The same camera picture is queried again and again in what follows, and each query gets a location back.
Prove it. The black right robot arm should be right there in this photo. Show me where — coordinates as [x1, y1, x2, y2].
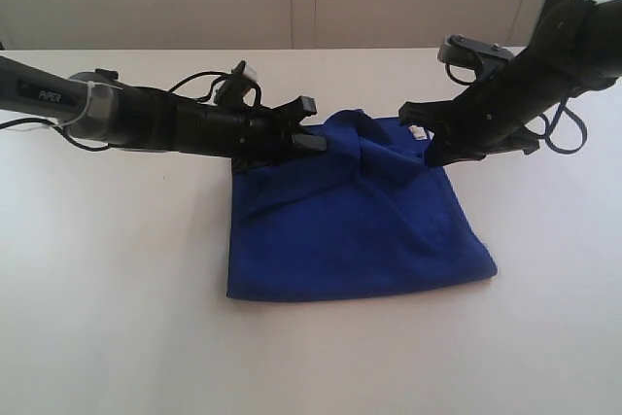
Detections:
[398, 0, 621, 167]

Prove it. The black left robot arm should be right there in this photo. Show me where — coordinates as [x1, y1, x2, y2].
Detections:
[1, 57, 328, 172]

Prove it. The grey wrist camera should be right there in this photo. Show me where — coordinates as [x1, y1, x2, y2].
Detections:
[437, 35, 514, 86]
[213, 60, 261, 109]

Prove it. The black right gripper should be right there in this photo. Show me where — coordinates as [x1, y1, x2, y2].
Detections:
[397, 72, 539, 166]

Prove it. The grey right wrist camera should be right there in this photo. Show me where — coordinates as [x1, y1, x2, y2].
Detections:
[437, 35, 514, 86]

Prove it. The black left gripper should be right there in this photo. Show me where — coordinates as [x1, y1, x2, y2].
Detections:
[172, 95, 327, 167]

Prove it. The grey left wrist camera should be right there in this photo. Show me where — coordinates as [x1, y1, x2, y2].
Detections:
[213, 60, 261, 109]

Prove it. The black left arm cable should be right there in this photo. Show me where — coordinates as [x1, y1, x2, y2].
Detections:
[0, 67, 263, 154]

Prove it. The blue towel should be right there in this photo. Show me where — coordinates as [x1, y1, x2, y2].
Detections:
[226, 110, 498, 302]

